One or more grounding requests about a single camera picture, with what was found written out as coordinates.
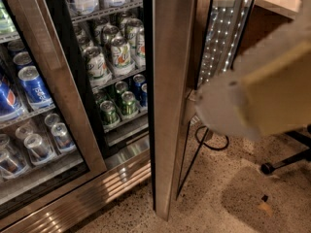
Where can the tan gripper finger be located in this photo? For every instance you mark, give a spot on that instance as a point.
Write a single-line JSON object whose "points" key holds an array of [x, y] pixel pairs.
{"points": [[267, 92]]}

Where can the glass fridge door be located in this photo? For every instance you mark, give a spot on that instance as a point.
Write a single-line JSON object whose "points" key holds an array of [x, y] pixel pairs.
{"points": [[188, 43], [26, 188]]}

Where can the steel fridge base grille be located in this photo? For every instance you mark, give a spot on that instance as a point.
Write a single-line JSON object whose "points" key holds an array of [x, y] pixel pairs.
{"points": [[130, 166]]}

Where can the blue soda can front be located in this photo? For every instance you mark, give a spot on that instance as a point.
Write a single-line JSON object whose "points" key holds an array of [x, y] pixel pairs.
{"points": [[144, 95]]}

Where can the front 7up can right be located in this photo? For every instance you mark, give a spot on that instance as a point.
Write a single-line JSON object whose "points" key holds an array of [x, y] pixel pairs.
{"points": [[140, 47]]}

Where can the green soda can front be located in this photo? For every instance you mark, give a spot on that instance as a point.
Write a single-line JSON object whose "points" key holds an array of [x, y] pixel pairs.
{"points": [[128, 105]]}

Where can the green soda can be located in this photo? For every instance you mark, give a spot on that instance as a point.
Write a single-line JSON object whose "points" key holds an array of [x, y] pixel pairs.
{"points": [[128, 105], [109, 115]]}

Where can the front 7up can left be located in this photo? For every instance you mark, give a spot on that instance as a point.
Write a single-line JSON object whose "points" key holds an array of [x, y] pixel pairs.
{"points": [[121, 60]]}

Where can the silver blue can lower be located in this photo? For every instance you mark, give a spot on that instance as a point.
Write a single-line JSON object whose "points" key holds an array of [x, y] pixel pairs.
{"points": [[62, 137]]}

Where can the front blue Pepsi can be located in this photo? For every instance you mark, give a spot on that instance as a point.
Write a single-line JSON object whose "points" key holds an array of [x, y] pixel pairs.
{"points": [[34, 87]]}

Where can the silver can lower left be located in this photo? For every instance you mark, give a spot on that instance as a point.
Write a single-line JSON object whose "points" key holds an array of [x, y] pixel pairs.
{"points": [[39, 150]]}

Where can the large Pepsi can left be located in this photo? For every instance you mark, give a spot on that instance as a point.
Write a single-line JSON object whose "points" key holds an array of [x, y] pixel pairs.
{"points": [[10, 104]]}

